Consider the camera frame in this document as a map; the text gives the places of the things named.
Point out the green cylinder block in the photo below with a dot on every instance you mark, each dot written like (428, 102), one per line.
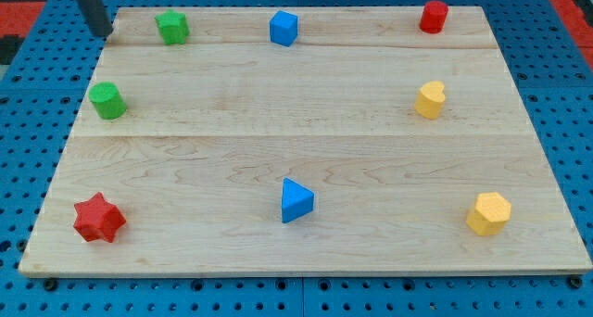
(107, 100)

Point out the blue cube block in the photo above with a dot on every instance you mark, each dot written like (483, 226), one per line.
(283, 28)

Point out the green star block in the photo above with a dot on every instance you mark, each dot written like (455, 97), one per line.
(172, 27)

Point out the red star block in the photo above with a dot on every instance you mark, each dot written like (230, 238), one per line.
(98, 219)

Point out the blue triangle block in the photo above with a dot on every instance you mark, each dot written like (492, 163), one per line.
(297, 200)

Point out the light wooden board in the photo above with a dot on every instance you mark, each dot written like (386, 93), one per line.
(196, 163)

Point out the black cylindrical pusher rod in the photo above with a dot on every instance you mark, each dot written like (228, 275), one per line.
(96, 17)

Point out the yellow hexagon block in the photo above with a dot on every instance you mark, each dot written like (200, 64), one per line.
(489, 214)

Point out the red cylinder block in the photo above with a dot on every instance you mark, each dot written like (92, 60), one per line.
(434, 16)

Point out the yellow heart block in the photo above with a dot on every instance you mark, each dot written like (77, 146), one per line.
(430, 100)

